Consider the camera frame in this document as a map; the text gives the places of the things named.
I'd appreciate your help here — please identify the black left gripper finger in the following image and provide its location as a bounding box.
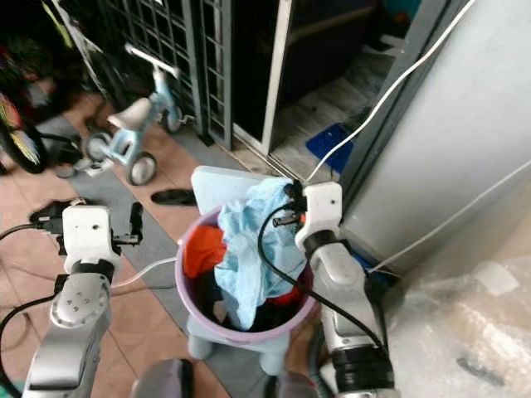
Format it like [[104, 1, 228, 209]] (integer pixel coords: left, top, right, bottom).
[[119, 201, 144, 247]]

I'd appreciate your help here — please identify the light blue cloth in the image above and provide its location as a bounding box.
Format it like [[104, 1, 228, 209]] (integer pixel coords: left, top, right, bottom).
[[213, 177, 308, 331]]

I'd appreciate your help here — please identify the white washing machine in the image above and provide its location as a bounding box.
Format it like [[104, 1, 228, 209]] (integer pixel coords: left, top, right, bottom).
[[340, 0, 531, 276]]

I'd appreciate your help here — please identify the black shoe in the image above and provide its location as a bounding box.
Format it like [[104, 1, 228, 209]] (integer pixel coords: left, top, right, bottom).
[[29, 197, 88, 226]]

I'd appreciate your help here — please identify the black sandal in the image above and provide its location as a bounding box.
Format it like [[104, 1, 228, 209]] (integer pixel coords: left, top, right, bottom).
[[150, 188, 198, 207]]

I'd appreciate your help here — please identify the blue floor mat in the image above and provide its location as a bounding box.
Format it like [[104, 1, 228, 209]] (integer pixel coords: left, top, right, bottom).
[[305, 123, 354, 174]]

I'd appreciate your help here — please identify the pale blue plastic stool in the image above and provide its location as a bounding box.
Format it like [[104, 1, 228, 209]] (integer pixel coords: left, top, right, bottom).
[[186, 164, 300, 376]]

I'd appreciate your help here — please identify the orange garment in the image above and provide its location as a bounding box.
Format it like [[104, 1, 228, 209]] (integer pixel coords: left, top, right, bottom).
[[183, 225, 229, 279]]

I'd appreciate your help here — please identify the red garment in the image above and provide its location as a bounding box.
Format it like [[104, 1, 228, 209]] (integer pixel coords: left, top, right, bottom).
[[270, 284, 304, 309]]

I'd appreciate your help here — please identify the light blue child tricycle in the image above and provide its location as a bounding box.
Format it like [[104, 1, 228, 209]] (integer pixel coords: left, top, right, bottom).
[[83, 43, 193, 188]]

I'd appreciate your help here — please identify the bicycle wheel with colourful spokes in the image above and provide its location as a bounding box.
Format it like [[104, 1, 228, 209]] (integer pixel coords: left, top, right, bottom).
[[0, 91, 52, 177]]

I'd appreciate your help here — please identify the purple plastic laundry bucket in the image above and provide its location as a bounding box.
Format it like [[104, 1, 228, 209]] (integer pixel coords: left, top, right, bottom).
[[174, 207, 318, 345]]

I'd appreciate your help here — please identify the black garment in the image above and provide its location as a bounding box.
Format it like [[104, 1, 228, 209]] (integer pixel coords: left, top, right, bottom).
[[203, 298, 291, 332]]

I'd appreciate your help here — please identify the dark grey pillar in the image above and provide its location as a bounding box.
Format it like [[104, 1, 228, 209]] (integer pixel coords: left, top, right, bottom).
[[339, 0, 459, 201]]

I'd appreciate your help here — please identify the grey robot left leg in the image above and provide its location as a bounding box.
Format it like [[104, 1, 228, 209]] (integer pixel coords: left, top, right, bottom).
[[129, 357, 193, 398]]

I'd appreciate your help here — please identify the grey robot leg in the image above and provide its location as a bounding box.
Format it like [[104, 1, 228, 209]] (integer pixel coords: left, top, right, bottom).
[[264, 371, 318, 398], [129, 357, 193, 398]]

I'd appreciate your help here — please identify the grey robot right leg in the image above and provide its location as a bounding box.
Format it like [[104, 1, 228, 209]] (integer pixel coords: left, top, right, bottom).
[[264, 371, 318, 398]]

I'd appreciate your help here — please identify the black metal grille gate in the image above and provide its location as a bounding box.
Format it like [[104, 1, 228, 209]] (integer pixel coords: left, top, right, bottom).
[[106, 0, 238, 152]]

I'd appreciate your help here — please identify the clear plastic wrap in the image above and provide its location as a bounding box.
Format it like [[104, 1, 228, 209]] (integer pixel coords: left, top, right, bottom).
[[380, 255, 531, 398]]

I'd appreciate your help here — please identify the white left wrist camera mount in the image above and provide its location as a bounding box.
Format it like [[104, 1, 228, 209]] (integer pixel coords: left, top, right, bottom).
[[60, 204, 122, 265]]

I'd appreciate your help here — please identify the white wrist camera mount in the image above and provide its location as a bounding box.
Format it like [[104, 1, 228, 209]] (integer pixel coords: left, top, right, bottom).
[[299, 181, 346, 246], [60, 204, 122, 265]]

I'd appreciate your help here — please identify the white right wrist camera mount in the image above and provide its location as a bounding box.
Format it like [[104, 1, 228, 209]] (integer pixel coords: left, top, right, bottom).
[[299, 181, 346, 246]]

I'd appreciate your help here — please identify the white floor hose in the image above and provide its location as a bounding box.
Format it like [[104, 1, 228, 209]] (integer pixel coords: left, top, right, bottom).
[[111, 256, 180, 290]]

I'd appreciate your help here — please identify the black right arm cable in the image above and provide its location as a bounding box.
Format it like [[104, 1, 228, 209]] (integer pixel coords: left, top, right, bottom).
[[257, 202, 391, 351]]

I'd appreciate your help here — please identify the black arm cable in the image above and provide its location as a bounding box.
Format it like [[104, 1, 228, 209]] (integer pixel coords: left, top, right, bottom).
[[0, 222, 63, 398], [257, 202, 391, 351]]

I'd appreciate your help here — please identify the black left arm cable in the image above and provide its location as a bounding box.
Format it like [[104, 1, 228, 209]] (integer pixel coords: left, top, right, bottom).
[[0, 222, 63, 398]]

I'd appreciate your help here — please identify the white door frame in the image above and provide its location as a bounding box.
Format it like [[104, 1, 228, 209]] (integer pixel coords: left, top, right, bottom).
[[261, 0, 296, 155]]

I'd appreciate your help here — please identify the dark grey drain hose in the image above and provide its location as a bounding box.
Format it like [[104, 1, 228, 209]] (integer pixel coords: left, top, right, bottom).
[[305, 322, 333, 392]]

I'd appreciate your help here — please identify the long white cable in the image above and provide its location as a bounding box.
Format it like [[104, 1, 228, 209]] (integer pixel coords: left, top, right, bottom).
[[304, 0, 479, 182]]

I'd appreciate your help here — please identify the thin white cable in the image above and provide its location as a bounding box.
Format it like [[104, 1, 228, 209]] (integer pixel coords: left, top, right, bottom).
[[368, 177, 531, 274]]

